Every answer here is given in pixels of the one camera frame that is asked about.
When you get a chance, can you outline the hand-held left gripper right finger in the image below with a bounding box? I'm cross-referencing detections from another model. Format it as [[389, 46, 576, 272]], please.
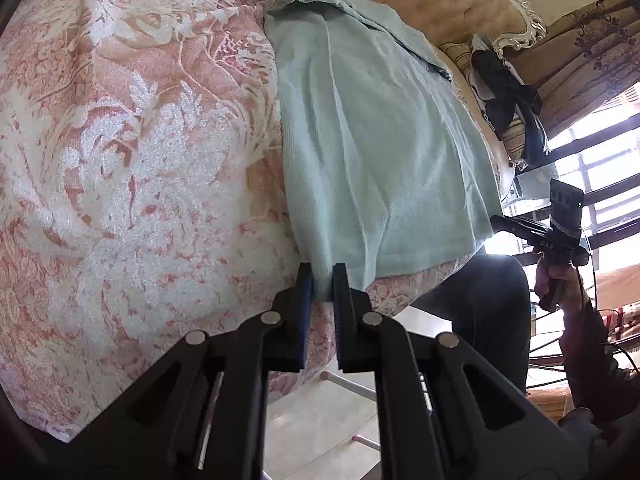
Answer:
[[332, 262, 588, 480]]

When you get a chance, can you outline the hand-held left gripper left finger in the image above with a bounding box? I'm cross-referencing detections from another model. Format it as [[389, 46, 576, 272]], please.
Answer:
[[75, 261, 315, 480]]

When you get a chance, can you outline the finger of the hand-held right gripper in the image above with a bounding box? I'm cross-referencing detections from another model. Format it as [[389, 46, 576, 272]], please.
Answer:
[[489, 214, 551, 246]]

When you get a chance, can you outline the mint green shirt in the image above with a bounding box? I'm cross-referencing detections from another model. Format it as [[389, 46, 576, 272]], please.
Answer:
[[247, 0, 505, 301]]

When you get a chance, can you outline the person's right forearm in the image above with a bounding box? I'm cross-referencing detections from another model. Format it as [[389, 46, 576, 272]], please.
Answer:
[[557, 300, 640, 426]]

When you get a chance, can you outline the person's right hand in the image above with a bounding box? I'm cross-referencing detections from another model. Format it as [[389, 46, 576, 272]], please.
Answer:
[[532, 258, 592, 314]]

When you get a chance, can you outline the dark blue garment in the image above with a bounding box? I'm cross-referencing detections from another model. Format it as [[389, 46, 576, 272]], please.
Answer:
[[520, 107, 551, 166]]

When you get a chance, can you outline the beige striped cushion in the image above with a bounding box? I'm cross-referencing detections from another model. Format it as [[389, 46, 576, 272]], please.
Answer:
[[440, 40, 531, 166]]

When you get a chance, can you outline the black garment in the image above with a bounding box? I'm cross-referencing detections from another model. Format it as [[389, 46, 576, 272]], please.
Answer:
[[470, 47, 543, 136]]

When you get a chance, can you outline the brown patterned curtain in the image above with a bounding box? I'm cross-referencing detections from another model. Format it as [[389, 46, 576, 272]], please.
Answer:
[[507, 0, 640, 136]]

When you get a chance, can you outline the pink floral blanket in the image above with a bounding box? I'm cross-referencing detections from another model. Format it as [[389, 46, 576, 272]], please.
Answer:
[[0, 0, 476, 443]]

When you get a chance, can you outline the white metal tube frame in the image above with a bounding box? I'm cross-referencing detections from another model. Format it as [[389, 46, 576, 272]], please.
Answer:
[[260, 370, 431, 480]]

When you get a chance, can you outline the black sliding door frame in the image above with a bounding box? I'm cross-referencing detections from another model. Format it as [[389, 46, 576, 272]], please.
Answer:
[[510, 120, 640, 271]]

